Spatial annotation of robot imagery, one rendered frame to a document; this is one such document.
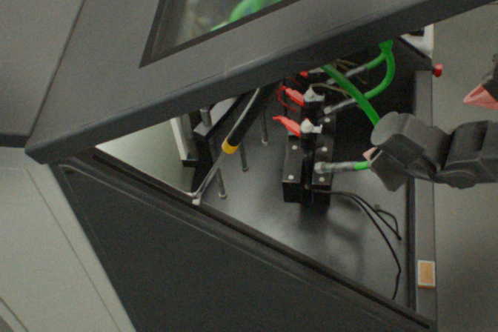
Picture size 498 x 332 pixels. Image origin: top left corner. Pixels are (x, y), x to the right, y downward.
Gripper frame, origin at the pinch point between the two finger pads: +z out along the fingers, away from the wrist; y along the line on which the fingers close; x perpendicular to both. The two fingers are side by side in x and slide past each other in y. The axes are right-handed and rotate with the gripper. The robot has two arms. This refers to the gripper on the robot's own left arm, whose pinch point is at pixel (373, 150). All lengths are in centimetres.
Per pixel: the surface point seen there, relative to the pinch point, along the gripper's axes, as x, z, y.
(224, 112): -15.5, 31.1, 8.7
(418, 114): 16.0, 29.9, -23.5
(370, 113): -8.6, -7.6, -1.1
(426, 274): 27.7, 5.4, 5.8
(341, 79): -16.0, -7.5, -0.8
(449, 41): 63, 151, -107
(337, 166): 0.7, 8.0, 4.4
